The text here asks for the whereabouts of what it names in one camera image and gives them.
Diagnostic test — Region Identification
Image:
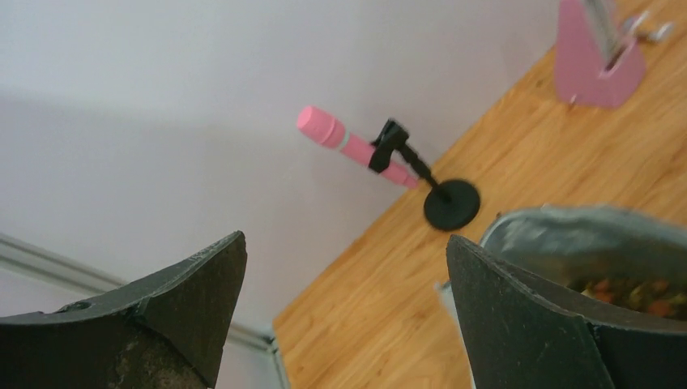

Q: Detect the pet food bag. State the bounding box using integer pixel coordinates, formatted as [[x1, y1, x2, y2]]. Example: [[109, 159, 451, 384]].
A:
[[479, 205, 686, 289]]

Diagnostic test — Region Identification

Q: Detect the black microphone stand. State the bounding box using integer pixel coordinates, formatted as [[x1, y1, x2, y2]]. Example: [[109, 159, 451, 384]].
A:
[[368, 118, 480, 232]]

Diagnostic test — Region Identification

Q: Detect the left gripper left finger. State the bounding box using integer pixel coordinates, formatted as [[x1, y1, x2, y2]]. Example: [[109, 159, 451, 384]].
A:
[[1, 231, 247, 388]]

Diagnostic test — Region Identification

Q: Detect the pink metronome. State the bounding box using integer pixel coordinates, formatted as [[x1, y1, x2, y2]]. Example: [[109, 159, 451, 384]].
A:
[[553, 1, 648, 109]]

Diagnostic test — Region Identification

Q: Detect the small figurine bottle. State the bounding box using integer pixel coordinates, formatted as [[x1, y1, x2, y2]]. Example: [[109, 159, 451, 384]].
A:
[[622, 11, 674, 44]]

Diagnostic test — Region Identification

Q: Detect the pink microphone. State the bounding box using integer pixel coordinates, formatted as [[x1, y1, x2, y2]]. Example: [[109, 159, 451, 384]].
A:
[[297, 105, 418, 189]]

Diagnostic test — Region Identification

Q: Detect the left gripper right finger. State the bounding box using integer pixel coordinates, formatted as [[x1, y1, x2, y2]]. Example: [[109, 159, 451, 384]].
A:
[[446, 235, 686, 388]]

